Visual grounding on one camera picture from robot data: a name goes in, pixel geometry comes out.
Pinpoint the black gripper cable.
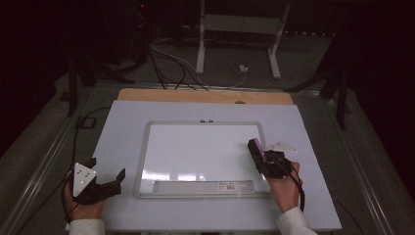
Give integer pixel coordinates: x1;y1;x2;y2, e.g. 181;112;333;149
14;106;112;235
287;162;306;213

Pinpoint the black and purple eraser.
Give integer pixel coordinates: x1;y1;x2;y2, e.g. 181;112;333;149
247;137;266;174

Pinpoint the person's left hand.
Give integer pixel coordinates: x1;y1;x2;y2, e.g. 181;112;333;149
64;177;106;220

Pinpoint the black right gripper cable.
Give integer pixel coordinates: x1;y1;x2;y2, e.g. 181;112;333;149
287;162;306;213

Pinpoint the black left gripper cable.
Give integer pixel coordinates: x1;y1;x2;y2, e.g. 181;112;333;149
14;106;112;235

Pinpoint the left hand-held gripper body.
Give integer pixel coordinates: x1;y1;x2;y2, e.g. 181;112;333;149
71;162;122;206

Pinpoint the silver-framed whiteboard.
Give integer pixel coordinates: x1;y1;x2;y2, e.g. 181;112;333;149
132;120;275;200

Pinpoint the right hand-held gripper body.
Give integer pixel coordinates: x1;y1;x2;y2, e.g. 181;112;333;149
262;140;299;179

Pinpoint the black stand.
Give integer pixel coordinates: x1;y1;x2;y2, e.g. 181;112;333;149
283;33;352;130
60;53;135;118

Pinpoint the bundle of black cables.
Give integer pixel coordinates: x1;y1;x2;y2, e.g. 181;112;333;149
147;43;209;92

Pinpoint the white plug with cable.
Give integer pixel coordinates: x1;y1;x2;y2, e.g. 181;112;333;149
208;64;250;89

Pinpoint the person's right hand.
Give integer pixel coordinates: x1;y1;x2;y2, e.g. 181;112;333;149
265;162;303;213

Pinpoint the metal rail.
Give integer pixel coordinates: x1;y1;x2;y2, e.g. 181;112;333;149
321;97;396;235
0;85;96;235

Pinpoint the white metal stand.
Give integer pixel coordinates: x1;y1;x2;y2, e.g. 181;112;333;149
195;0;292;80

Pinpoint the large white sheet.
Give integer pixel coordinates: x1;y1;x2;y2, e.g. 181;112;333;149
92;100;343;233

